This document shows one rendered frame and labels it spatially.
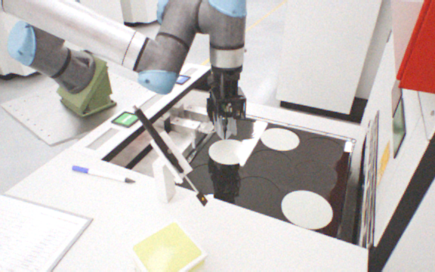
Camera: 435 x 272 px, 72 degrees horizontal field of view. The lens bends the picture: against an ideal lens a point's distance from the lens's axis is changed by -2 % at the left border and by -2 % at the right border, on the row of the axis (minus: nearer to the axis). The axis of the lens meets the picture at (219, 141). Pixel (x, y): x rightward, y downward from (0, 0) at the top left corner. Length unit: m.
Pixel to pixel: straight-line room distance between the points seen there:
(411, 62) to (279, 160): 0.45
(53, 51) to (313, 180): 0.84
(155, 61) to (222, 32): 0.14
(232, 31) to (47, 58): 0.64
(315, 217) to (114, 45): 0.51
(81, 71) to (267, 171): 0.71
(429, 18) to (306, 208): 0.41
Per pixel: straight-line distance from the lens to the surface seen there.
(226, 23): 0.62
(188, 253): 0.40
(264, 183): 0.68
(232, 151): 0.76
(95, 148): 0.73
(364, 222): 0.60
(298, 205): 0.65
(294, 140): 0.82
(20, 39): 1.07
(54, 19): 0.65
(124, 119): 0.80
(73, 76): 1.12
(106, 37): 0.63
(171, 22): 0.66
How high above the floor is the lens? 1.37
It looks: 36 degrees down
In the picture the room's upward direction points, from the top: straight up
